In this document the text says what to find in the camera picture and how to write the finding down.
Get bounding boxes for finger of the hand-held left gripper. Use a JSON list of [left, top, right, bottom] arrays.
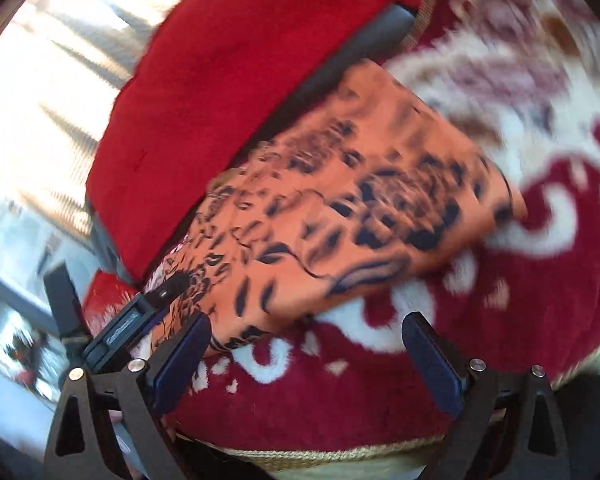
[[147, 270, 193, 307], [42, 262, 88, 342]]

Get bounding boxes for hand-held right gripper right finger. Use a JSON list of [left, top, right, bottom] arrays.
[[401, 311, 571, 480]]

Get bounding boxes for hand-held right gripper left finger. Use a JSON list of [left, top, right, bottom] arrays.
[[42, 312, 213, 480]]

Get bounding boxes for orange floral shirt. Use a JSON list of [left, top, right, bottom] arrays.
[[142, 57, 528, 358]]

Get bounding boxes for floral fleece blanket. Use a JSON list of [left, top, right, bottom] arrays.
[[165, 0, 600, 456]]

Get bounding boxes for red quilt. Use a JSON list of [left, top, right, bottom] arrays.
[[85, 0, 421, 281]]

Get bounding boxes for dotted cream curtain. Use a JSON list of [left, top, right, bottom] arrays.
[[0, 0, 231, 241]]

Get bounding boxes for black leather sofa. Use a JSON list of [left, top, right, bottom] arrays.
[[87, 2, 431, 286]]

